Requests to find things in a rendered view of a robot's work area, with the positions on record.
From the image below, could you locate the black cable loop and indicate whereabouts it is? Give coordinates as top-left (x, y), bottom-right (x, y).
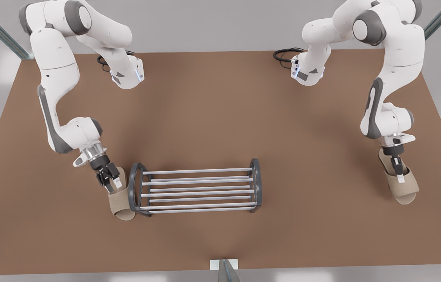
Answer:
top-left (273, 47), bottom-right (306, 70)
top-left (97, 50), bottom-right (136, 73)

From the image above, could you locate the grey metal shoe rack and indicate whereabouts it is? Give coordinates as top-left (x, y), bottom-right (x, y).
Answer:
top-left (127, 158), bottom-right (262, 217)

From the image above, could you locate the beige slipper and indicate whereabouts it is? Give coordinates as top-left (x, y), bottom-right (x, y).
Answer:
top-left (108, 166), bottom-right (136, 221)
top-left (378, 147), bottom-right (419, 205)

